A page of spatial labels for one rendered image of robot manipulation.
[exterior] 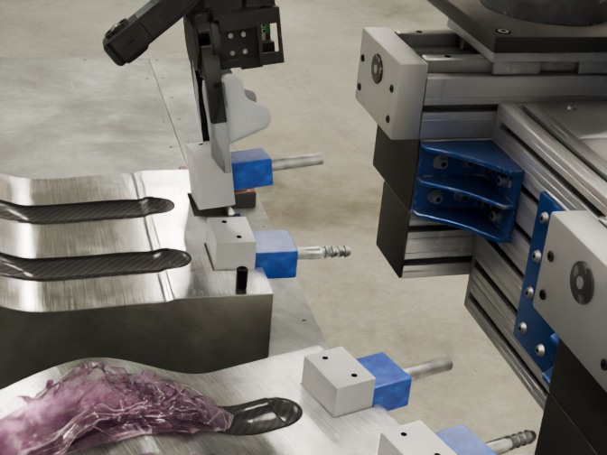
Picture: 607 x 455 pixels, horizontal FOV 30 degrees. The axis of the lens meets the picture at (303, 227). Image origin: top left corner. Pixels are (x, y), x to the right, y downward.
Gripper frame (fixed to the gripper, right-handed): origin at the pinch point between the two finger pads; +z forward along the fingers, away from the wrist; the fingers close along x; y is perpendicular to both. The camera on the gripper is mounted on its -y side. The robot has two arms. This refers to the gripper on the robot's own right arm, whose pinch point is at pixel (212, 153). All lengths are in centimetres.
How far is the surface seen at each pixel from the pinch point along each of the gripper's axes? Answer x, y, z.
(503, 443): -35.5, 14.6, 15.5
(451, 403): 95, 56, 90
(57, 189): 5.4, -15.2, 2.8
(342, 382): -29.8, 3.9, 10.9
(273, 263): -12.9, 2.5, 7.1
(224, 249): -13.6, -1.8, 4.8
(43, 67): 67, -15, 2
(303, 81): 291, 74, 64
